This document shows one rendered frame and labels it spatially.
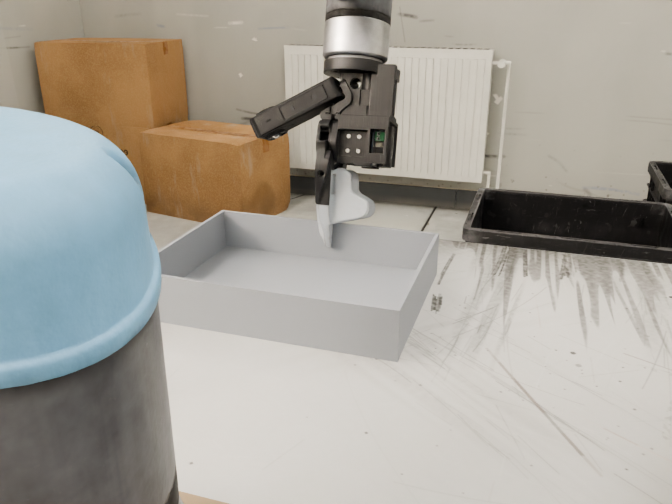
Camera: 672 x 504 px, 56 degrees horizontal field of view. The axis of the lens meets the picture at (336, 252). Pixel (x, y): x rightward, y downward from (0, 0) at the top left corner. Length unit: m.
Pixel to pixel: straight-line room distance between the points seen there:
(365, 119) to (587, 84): 2.50
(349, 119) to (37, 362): 0.57
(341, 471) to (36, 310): 0.30
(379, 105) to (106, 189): 0.56
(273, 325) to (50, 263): 0.42
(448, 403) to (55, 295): 0.38
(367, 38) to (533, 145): 2.51
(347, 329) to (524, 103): 2.67
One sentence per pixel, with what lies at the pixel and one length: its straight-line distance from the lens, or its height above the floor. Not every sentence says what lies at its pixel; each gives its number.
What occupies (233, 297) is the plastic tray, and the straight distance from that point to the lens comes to 0.59.
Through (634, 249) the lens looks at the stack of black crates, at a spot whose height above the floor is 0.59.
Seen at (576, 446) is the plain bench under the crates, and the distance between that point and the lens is 0.50.
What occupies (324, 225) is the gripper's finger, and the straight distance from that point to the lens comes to 0.73.
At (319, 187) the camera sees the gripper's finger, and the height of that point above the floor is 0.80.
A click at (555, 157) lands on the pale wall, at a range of 3.21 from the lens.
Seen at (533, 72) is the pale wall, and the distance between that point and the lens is 3.15.
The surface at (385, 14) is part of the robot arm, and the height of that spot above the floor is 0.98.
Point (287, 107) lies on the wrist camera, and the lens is 0.75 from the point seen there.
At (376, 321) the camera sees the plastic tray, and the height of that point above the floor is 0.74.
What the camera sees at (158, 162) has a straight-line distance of 3.18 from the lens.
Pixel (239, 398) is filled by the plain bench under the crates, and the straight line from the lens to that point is 0.52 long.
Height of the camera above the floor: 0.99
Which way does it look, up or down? 22 degrees down
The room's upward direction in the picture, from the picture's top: straight up
